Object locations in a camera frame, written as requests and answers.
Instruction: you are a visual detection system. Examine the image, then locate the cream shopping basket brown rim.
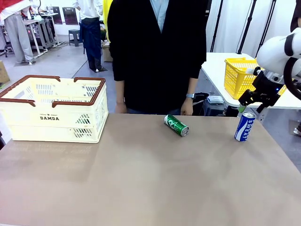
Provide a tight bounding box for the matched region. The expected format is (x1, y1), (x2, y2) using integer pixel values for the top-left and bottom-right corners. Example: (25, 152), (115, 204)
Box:
(0, 74), (109, 144)

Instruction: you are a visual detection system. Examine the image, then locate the person left hand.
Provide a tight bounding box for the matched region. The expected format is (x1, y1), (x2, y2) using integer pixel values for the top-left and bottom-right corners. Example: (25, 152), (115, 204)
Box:
(180, 97), (194, 116)

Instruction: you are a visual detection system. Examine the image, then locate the dark grey stool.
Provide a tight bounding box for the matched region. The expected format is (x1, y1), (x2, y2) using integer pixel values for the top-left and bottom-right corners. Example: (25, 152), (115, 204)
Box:
(202, 100), (227, 117)

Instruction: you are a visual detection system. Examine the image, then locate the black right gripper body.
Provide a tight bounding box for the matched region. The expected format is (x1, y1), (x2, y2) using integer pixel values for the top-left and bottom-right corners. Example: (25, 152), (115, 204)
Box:
(252, 70), (282, 107)

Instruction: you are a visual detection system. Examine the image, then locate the dark poster board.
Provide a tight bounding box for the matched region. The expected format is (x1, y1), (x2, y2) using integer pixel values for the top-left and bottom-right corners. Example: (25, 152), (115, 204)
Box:
(52, 6), (63, 25)
(62, 7), (79, 25)

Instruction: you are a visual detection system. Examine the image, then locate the brown cardboard box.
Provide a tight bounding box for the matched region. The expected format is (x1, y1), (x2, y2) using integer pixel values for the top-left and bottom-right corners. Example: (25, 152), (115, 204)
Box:
(0, 60), (10, 84)

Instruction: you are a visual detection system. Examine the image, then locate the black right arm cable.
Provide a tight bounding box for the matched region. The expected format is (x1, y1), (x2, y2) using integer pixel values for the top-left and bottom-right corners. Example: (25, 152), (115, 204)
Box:
(283, 32), (301, 100)

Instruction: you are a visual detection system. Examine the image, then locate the person torso black cardigan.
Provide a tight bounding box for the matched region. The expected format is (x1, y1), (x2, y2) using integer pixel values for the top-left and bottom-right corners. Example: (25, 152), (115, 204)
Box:
(107, 0), (208, 116)

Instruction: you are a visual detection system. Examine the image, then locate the wet wipes pack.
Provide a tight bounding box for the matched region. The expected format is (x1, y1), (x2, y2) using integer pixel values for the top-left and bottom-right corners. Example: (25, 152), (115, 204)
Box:
(206, 95), (224, 105)

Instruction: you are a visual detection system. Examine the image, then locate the blue white drink can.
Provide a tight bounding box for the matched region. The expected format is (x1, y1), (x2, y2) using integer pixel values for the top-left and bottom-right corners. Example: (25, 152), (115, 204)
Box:
(233, 111), (256, 143)

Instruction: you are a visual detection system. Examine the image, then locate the person in dark clothes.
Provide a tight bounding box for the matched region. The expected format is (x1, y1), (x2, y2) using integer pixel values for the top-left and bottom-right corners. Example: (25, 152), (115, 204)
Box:
(290, 0), (301, 33)

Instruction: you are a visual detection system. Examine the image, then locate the yellow hanging cloth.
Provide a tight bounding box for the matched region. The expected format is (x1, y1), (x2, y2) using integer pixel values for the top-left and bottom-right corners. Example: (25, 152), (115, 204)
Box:
(102, 0), (114, 43)

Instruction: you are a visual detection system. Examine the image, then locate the white work desk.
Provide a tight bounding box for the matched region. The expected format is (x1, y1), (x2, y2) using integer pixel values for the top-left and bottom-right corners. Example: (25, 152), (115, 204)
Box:
(23, 13), (61, 58)

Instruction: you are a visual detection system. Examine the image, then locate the black bag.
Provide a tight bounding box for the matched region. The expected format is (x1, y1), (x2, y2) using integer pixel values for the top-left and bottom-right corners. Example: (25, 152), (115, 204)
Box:
(191, 92), (210, 107)

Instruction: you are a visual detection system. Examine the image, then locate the person left forearm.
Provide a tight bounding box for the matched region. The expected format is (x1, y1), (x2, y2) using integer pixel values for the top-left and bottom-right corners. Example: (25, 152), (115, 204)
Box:
(186, 77), (200, 95)

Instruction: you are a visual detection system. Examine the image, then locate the yellow plastic basket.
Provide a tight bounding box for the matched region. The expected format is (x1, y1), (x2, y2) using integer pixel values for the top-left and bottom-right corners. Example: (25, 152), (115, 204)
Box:
(223, 57), (288, 100)

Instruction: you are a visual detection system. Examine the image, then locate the white side table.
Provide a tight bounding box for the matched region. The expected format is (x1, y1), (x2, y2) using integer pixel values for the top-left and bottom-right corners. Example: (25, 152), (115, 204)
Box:
(201, 52), (301, 122)

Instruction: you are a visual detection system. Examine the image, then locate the person right forearm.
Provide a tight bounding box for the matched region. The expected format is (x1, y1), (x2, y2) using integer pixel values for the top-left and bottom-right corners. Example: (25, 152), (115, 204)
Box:
(114, 79), (126, 104)

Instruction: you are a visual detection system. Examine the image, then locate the person with blue apron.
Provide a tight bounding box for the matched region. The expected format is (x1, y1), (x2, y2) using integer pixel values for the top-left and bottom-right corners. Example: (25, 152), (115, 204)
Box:
(72, 0), (108, 73)

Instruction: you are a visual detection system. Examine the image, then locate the thin black tripod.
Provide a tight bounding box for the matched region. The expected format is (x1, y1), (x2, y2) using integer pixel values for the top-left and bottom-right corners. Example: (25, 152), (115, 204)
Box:
(209, 0), (224, 53)

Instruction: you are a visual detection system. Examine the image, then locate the person right hand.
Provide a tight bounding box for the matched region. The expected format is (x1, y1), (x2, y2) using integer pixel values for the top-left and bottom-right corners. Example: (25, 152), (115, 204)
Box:
(115, 101), (128, 114)

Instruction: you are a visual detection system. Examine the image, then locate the grey plastic stool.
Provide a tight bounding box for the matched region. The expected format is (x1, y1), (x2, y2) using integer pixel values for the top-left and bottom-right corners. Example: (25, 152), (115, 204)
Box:
(68, 29), (82, 48)

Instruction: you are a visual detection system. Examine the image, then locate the person in grey trousers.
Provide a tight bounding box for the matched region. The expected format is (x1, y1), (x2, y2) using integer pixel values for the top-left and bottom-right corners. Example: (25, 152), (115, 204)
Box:
(0, 0), (34, 65)

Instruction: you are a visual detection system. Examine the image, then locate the green drink can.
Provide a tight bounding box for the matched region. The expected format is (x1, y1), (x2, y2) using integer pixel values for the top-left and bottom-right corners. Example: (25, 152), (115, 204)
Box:
(163, 113), (190, 138)

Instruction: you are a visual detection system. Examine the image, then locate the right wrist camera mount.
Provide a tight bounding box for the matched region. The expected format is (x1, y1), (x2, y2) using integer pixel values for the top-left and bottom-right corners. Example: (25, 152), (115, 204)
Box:
(245, 66), (263, 77)

